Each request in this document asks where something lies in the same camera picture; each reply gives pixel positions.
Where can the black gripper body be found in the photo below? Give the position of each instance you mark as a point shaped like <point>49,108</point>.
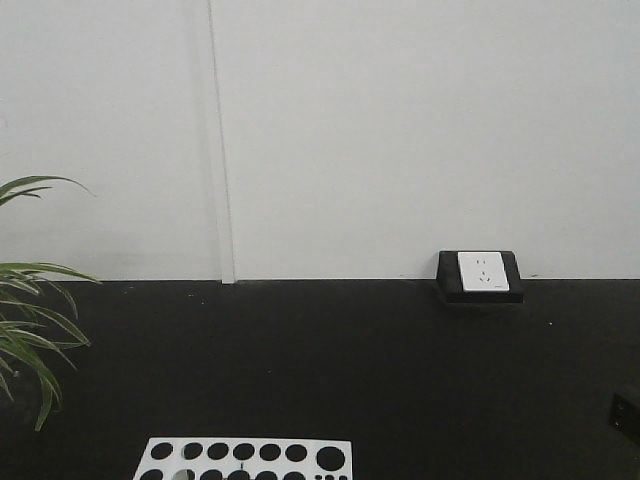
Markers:
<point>624,414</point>

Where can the black socket housing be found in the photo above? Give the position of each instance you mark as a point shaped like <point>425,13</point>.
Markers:
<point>449,282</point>

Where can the white test tube rack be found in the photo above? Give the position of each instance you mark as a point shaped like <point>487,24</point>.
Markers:
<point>245,458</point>

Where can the green spider plant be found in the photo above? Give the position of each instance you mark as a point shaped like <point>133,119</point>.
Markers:
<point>28,328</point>

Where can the white wall socket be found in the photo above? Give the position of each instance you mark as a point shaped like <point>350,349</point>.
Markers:
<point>482,271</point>

